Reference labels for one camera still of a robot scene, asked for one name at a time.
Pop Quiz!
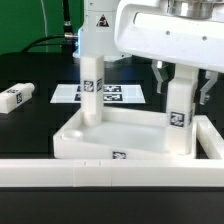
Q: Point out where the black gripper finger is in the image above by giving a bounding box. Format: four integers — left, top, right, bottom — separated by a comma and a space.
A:
200, 71, 218, 105

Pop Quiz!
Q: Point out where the black cable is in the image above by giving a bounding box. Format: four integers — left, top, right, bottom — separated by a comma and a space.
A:
21, 0, 80, 53

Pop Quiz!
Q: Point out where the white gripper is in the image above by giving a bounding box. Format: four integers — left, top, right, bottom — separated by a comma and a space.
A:
114, 0, 224, 94

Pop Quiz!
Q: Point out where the white L-shaped fence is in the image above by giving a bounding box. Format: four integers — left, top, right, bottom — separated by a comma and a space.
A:
0, 116, 224, 187

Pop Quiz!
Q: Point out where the fiducial marker sheet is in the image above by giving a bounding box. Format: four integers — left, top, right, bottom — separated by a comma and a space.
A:
50, 84, 145, 104

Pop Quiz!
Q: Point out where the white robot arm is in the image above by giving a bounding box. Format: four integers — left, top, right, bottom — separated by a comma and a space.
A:
75, 0, 224, 103

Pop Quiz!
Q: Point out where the white desk top tray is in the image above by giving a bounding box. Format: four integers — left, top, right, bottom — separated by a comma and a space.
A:
53, 107, 196, 160

